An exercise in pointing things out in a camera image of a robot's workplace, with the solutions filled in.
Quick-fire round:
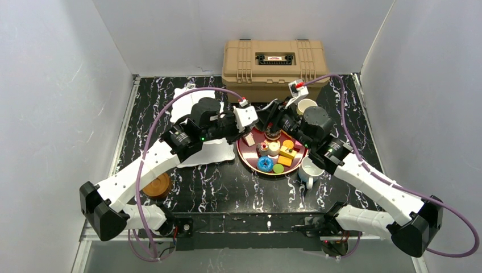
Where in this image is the white three-tier dessert stand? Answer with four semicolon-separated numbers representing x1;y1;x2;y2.
170;90;235;168

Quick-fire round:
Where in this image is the chocolate glazed donut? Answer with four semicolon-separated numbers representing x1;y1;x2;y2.
264;129;281;141

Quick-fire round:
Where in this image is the red round tray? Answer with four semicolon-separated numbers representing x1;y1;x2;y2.
236;129;309;176

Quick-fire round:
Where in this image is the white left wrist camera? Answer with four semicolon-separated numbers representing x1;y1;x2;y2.
233;97;258;133

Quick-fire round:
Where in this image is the pink cake with cherry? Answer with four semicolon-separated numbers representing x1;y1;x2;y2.
294;141;304;151

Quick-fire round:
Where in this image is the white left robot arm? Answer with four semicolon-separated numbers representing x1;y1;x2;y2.
80;97;257;241

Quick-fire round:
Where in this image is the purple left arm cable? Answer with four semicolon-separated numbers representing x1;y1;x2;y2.
128;87;246;263

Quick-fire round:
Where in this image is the brown wooden coaster stack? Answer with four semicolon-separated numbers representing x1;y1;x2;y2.
142;173;173;200

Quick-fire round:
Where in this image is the white round cream puff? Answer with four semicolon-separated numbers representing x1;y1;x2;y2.
268;141;281;156

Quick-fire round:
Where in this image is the pale green ceramic mug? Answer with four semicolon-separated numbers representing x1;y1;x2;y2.
296;98;318;115

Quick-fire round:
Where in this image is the orange round cookie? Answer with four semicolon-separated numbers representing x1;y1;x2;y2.
282;139;294;150

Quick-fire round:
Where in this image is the tan plastic toolbox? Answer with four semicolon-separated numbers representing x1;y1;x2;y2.
222;39;329;102

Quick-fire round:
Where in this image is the white mug blue base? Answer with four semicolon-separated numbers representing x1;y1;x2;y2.
298;157;325;190

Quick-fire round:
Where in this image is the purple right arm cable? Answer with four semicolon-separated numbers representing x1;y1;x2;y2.
301;74;480;258

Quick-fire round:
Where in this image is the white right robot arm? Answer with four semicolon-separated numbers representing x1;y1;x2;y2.
257;100;443;258

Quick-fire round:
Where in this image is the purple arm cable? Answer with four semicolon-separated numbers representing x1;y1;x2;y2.
128;87;246;263
301;74;480;258

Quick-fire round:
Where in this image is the green round macaron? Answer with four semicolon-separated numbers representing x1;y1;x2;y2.
272;163;285;174

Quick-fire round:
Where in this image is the black base frame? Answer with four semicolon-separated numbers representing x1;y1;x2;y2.
81;210;377;253

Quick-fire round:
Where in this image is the blue sprinkled donut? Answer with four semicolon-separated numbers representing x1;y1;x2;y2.
256;156;274;173

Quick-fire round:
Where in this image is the orange square cake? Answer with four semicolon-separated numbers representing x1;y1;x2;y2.
277;155;293;167

